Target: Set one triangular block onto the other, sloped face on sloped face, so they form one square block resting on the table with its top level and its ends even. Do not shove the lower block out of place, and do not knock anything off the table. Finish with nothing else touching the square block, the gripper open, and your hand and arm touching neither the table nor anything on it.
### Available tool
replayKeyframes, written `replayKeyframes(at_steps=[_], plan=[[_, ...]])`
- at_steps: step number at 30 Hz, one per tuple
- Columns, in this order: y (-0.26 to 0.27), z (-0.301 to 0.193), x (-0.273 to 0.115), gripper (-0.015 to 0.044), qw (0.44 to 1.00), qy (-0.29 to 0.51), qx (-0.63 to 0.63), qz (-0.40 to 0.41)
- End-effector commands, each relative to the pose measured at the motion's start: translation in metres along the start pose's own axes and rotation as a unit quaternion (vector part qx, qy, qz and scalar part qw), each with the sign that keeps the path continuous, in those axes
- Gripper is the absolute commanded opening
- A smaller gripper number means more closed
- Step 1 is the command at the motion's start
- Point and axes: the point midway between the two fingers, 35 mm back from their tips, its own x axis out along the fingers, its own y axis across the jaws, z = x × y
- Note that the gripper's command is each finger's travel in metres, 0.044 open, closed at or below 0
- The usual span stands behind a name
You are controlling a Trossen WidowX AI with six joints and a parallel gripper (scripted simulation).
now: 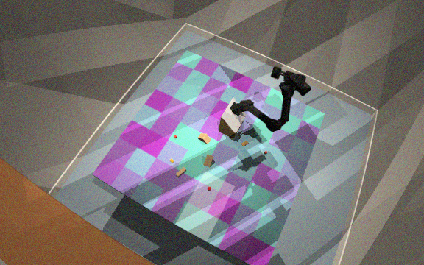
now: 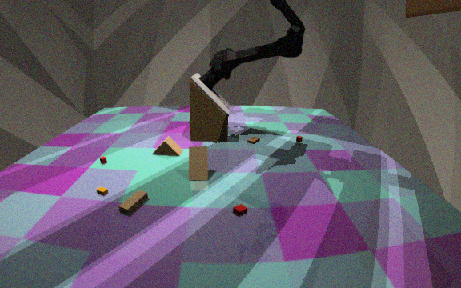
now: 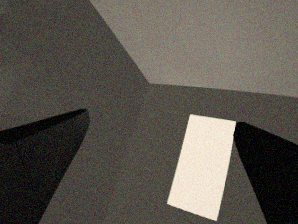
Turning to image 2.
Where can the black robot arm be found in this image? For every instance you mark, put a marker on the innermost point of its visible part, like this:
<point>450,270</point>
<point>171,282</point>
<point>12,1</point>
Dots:
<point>288,46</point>

